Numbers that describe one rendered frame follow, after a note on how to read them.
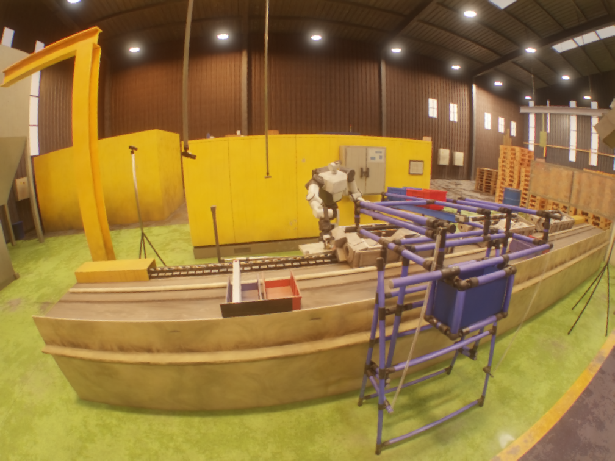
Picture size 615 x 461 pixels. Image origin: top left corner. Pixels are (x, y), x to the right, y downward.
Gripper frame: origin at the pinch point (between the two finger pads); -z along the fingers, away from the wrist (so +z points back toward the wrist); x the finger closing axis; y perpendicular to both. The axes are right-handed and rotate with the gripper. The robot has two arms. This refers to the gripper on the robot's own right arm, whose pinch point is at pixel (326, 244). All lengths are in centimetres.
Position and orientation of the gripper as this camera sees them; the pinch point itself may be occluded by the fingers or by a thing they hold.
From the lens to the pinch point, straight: 190.2
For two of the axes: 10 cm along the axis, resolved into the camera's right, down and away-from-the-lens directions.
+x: 9.8, -0.8, 2.0
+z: -1.0, -9.9, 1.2
